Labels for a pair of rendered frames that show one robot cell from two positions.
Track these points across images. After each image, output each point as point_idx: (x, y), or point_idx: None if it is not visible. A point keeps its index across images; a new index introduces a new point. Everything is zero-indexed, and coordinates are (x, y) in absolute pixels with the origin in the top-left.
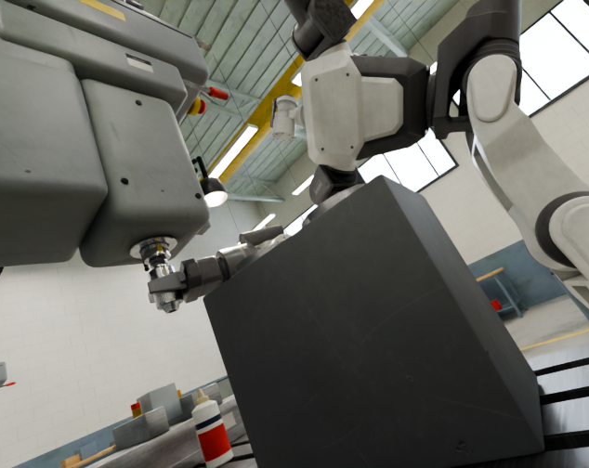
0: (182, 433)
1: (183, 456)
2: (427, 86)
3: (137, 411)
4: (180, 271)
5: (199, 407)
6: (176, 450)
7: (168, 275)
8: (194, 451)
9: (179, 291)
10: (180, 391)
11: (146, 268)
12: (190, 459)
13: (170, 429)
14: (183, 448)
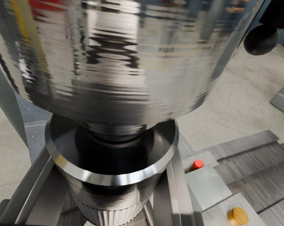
0: (151, 212)
1: (148, 212)
2: None
3: (191, 167)
4: (2, 216)
5: (88, 223)
6: (148, 205)
7: (36, 158)
8: (152, 223)
9: (83, 212)
10: (242, 224)
11: (244, 40)
12: (147, 219)
13: (150, 199)
14: (150, 212)
